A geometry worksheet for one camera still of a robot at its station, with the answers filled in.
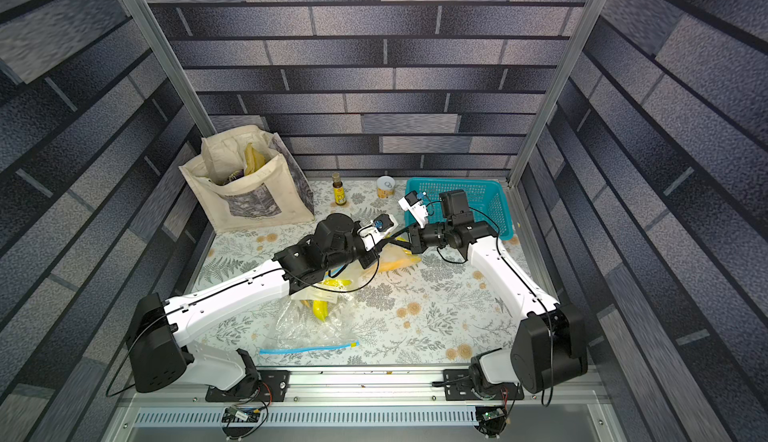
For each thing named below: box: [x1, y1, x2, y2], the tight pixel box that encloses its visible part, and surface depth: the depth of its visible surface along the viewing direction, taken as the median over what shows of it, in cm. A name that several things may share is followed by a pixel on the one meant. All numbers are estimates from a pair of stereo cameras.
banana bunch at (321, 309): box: [300, 279, 352, 322], surface depth 85 cm
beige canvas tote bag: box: [178, 125, 315, 234], surface depth 97 cm
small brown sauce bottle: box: [332, 172, 347, 206], surface depth 111 cm
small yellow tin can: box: [376, 175, 396, 199], surface depth 115 cm
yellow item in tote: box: [244, 142, 266, 176], surface depth 97 cm
